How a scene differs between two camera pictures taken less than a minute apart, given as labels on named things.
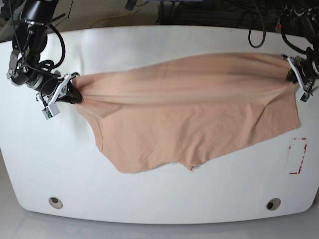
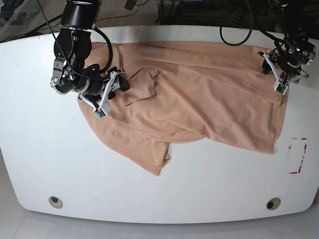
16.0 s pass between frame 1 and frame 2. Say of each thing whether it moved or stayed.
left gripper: moved
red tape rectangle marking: stayed
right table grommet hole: stayed
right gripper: moved
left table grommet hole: stayed
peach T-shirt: moved
